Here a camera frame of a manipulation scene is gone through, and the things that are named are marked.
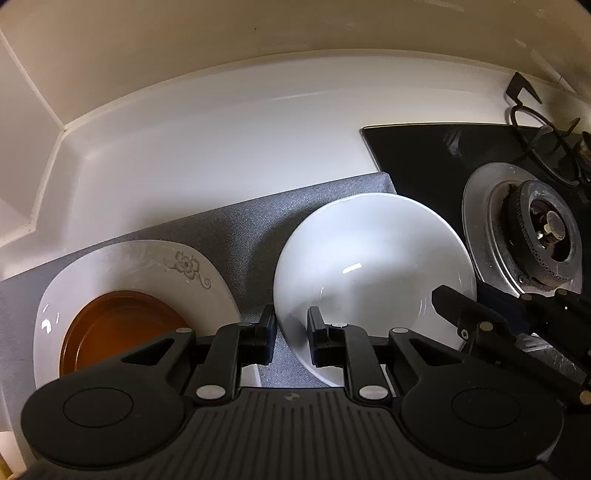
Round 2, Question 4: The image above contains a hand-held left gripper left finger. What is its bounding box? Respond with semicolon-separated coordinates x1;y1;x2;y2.
122;305;279;408

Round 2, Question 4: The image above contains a brown small dish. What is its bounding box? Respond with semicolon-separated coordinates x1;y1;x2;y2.
59;290;190;376

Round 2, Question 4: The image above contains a silver stove burner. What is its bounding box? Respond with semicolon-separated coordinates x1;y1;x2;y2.
462;162;583;296

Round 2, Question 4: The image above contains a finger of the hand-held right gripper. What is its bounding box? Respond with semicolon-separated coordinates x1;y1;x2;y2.
480;284;591;342
431;285;591;406

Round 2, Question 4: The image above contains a white bowl with blue pattern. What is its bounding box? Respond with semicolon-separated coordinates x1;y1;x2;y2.
273;194;478;387

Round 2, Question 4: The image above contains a black iron pan support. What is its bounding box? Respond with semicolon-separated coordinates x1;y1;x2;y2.
504;73;591;186

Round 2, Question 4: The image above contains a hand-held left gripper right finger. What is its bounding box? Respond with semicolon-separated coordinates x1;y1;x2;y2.
307;306;466;406

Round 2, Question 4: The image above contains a black glass gas stove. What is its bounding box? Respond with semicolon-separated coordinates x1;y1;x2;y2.
361;122;591;365

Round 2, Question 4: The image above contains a grey table mat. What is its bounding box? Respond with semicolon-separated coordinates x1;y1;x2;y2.
0;172;399;393

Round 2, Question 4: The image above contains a white square floral plate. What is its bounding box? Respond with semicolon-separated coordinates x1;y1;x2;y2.
34;240;262;392

